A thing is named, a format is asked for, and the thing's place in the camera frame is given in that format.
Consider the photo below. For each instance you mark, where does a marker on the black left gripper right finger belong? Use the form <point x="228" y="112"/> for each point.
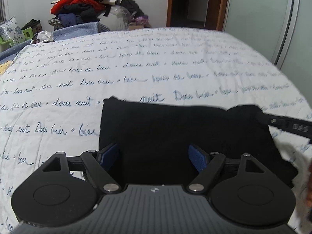
<point x="198" y="157"/>

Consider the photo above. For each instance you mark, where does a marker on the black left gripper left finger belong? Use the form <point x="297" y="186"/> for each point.
<point x="107" y="156"/>

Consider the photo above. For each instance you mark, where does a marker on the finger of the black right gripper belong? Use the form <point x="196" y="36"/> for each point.
<point x="287" y="124"/>

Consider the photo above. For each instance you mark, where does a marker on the black pants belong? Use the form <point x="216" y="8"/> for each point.
<point x="153" y="140"/>

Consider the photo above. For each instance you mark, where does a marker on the white bedspread with blue script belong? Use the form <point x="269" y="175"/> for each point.
<point x="52" y="94"/>

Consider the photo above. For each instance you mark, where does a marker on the frosted glass wardrobe sliding door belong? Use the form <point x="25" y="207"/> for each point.
<point x="278" y="29"/>

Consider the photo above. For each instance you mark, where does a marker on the blue quilted blanket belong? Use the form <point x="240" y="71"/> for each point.
<point x="62" y="34"/>

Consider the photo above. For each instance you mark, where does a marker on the brown cardboard box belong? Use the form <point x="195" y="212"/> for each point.
<point x="135" y="26"/>

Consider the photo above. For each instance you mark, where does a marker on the clear plastic bag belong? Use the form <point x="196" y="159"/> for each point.
<point x="116" y="18"/>

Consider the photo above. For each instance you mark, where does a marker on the green plastic basket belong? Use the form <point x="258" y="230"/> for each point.
<point x="9" y="42"/>

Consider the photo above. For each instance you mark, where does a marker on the pile of mixed clothes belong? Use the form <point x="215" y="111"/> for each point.
<point x="68" y="13"/>

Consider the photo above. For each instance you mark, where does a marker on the blue floral pillow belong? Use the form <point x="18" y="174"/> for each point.
<point x="10" y="27"/>

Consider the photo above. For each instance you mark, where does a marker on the brown wooden door frame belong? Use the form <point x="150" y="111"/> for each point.
<point x="207" y="14"/>

